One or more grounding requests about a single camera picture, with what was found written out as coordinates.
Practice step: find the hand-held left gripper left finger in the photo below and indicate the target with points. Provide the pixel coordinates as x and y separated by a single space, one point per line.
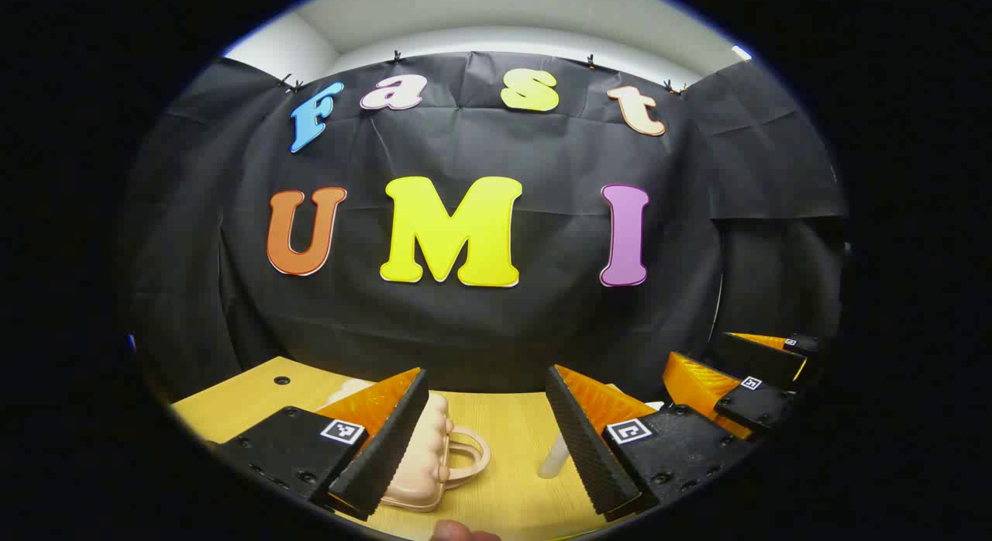
387 456

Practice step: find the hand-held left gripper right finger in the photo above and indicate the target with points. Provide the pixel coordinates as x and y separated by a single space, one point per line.
589 456

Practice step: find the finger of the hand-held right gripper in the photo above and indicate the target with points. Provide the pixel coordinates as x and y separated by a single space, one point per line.
756 355
756 405

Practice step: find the pink suitcase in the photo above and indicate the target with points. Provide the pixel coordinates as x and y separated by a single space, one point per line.
422 463

